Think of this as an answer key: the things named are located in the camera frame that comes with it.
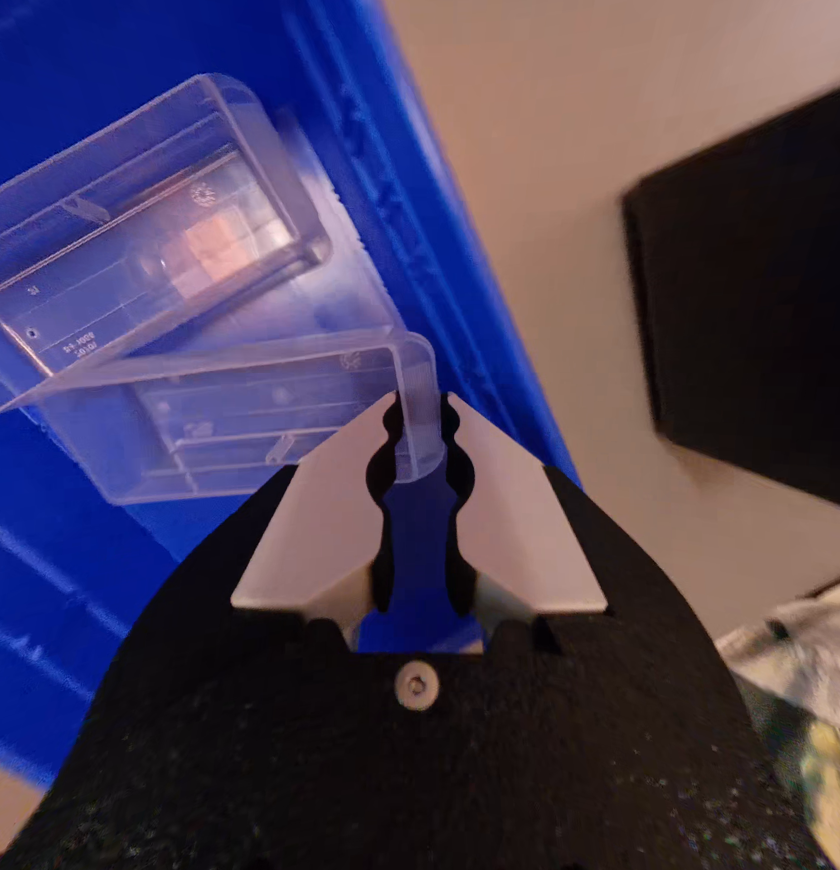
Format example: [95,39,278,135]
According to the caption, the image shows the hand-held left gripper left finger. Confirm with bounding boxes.
[231,392,402,650]

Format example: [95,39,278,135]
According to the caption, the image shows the clear plastic drawer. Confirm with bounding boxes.
[42,333,440,505]
[0,73,403,417]

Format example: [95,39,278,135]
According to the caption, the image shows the black drawer cabinet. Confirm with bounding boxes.
[622,78,840,511]

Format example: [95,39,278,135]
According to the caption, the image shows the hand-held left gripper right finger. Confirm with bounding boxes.
[439,392,607,633]

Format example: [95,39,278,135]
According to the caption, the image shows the large shallow blue bin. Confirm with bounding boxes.
[0,0,584,793]

